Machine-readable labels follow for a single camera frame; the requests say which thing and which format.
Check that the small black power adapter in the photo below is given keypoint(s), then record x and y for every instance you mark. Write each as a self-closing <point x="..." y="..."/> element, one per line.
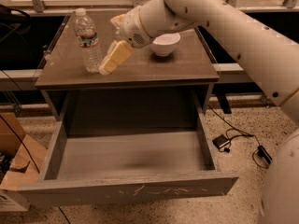
<point x="220" y="141"/>

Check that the grey cabinet with glossy top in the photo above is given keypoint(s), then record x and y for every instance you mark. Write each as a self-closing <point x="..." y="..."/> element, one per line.
<point x="187" y="65"/>

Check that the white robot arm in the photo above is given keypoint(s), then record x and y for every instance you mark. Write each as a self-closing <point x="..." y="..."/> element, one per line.
<point x="270" y="59"/>

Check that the black bag at left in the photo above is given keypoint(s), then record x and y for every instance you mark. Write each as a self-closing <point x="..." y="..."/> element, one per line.
<point x="14" y="19"/>

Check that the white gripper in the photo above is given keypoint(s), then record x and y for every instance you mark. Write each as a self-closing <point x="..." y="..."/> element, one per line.
<point x="131" y="25"/>

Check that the brown cardboard box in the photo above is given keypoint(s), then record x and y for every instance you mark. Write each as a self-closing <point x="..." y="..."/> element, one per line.
<point x="21" y="161"/>

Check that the clear plastic water bottle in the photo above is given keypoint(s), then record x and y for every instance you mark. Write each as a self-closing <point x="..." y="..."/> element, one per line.
<point x="88" y="41"/>

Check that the open grey top drawer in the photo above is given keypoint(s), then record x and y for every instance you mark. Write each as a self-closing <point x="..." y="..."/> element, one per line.
<point x="127" y="146"/>

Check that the white ceramic bowl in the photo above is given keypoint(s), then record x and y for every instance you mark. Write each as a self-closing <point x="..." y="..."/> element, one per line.
<point x="165" y="44"/>

